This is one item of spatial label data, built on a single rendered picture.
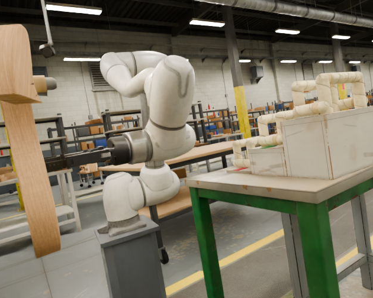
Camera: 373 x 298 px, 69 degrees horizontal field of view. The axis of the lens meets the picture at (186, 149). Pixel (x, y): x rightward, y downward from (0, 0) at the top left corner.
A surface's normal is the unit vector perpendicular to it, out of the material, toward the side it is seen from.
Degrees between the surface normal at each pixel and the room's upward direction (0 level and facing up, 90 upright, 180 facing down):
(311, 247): 90
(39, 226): 110
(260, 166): 90
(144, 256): 90
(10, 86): 99
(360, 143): 90
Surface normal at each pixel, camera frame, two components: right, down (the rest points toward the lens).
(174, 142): 0.51, 0.51
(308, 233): -0.83, 0.17
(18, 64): 1.00, -0.05
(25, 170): 0.45, -0.36
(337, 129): 0.48, -0.04
